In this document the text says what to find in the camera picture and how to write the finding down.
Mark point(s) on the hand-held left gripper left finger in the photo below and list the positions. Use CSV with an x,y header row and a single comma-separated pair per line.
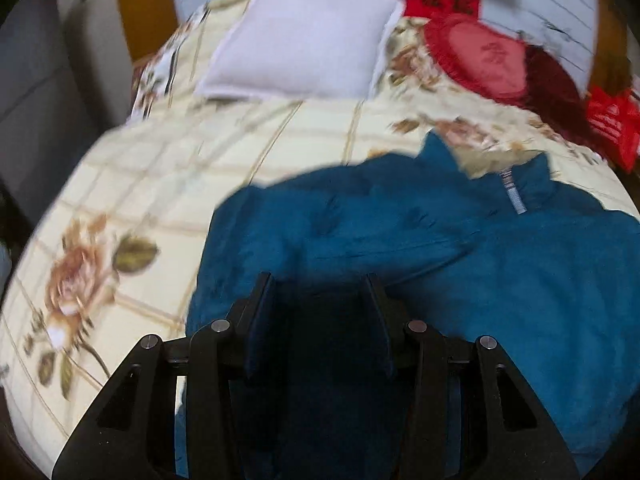
x,y
260,330

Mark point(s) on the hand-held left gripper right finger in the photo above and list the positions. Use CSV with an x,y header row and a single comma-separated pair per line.
x,y
382,330

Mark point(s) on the teal down jacket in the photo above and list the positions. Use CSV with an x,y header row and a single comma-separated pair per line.
x,y
500,285

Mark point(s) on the cream floral bedsheet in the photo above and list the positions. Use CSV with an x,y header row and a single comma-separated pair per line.
x,y
150,160

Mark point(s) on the red fringed cushion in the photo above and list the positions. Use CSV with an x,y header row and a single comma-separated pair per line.
x,y
480,55

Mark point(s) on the white pillow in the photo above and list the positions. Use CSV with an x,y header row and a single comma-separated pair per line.
x,y
300,40

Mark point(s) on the dark red velvet pillow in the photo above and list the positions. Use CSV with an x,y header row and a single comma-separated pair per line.
x,y
555,90

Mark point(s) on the red shopping bag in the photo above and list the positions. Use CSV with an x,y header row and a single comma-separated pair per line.
x,y
615,125

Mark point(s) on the wooden board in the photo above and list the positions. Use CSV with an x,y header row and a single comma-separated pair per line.
x,y
145,10

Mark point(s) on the wooden nightstand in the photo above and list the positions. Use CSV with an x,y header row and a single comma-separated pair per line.
x,y
615,50

